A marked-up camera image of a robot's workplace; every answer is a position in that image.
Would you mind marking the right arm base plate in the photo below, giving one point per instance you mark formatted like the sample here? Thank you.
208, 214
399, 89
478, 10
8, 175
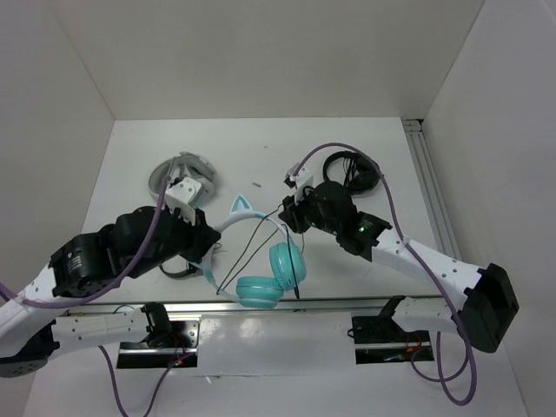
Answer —
379, 340

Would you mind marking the black headphones back right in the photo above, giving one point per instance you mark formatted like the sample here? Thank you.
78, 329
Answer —
360, 176

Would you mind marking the aluminium side rail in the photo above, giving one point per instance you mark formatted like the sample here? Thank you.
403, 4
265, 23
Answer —
444, 235

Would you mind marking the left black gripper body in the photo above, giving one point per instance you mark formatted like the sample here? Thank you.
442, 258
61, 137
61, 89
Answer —
184, 239

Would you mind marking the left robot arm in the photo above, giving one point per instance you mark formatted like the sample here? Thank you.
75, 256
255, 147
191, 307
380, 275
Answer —
34, 326

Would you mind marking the teal cat-ear headphones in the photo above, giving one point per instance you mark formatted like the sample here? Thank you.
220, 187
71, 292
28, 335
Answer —
265, 265

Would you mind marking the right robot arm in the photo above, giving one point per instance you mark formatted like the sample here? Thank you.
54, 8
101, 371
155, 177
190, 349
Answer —
479, 303

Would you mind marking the black headphones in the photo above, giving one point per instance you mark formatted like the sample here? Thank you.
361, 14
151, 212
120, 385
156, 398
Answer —
360, 176
178, 269

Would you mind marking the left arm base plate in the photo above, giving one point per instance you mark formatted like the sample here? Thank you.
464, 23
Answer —
180, 348

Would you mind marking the white grey gaming headset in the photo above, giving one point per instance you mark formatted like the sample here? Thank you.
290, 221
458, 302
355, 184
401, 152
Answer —
189, 165

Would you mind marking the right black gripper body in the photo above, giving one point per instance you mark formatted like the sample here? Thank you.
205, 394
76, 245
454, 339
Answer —
306, 213

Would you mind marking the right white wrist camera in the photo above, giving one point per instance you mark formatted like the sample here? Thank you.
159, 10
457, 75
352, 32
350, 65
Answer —
298, 178

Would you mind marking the black headphones front left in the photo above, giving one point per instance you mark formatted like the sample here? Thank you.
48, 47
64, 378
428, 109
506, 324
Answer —
178, 269

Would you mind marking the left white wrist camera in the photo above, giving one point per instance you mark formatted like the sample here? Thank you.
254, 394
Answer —
180, 199

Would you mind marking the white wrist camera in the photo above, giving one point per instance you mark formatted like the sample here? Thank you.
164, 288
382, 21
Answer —
298, 178
180, 199

